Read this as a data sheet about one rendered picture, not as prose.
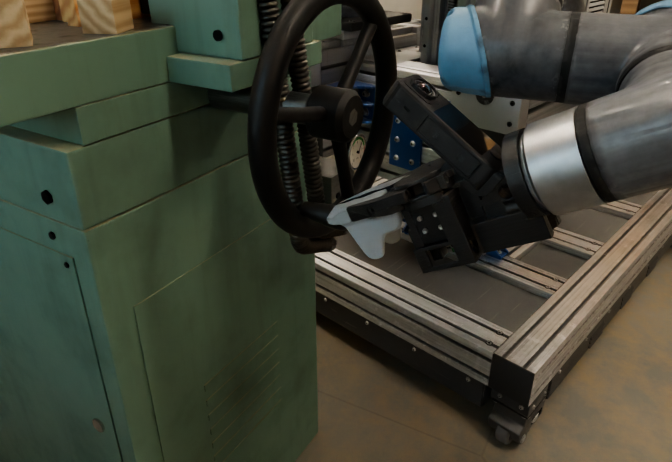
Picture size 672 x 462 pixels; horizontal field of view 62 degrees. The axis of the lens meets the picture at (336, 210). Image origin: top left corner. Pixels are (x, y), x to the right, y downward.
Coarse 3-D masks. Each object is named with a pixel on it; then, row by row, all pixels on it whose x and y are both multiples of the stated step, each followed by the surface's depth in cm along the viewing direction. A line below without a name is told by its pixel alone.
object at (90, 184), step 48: (0, 144) 61; (48, 144) 57; (96, 144) 58; (144, 144) 63; (192, 144) 70; (240, 144) 78; (0, 192) 65; (48, 192) 60; (96, 192) 59; (144, 192) 65
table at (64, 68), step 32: (32, 32) 59; (64, 32) 59; (128, 32) 59; (160, 32) 62; (320, 32) 88; (0, 64) 48; (32, 64) 50; (64, 64) 53; (96, 64) 56; (128, 64) 59; (160, 64) 63; (192, 64) 61; (224, 64) 59; (256, 64) 62; (0, 96) 48; (32, 96) 51; (64, 96) 54; (96, 96) 57
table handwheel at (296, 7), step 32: (320, 0) 54; (352, 0) 59; (288, 32) 51; (384, 32) 67; (288, 64) 52; (352, 64) 64; (384, 64) 70; (224, 96) 69; (256, 96) 51; (288, 96) 65; (320, 96) 61; (352, 96) 61; (384, 96) 72; (256, 128) 51; (320, 128) 62; (352, 128) 63; (384, 128) 74; (256, 160) 53; (352, 192) 70; (288, 224) 59; (320, 224) 64
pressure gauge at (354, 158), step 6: (354, 138) 93; (360, 138) 95; (348, 144) 93; (354, 144) 94; (360, 144) 96; (348, 150) 93; (354, 150) 94; (360, 150) 96; (348, 156) 93; (354, 156) 95; (360, 156) 97; (354, 162) 95; (354, 168) 95
